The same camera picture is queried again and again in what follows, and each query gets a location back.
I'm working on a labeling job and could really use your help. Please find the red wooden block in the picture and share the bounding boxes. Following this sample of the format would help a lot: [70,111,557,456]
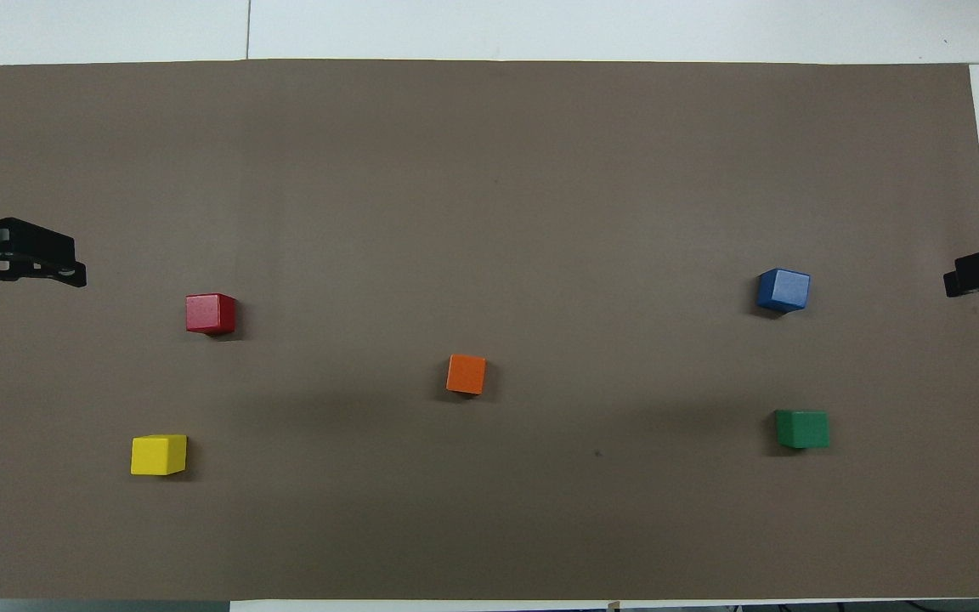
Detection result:
[185,293,237,335]

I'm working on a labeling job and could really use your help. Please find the blue wooden block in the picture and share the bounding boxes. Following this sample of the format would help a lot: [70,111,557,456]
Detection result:
[756,268,812,314]

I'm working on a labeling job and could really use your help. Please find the yellow wooden block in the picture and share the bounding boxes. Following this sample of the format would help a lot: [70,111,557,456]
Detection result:
[130,434,189,477]

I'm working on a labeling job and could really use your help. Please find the green wooden block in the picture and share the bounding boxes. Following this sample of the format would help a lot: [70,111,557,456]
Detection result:
[774,409,830,450]

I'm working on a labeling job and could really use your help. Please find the orange wooden block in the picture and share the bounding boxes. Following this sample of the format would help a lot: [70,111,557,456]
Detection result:
[445,354,488,396]

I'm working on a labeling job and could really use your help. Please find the brown table mat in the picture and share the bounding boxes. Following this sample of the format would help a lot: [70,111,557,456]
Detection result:
[0,58,979,601]

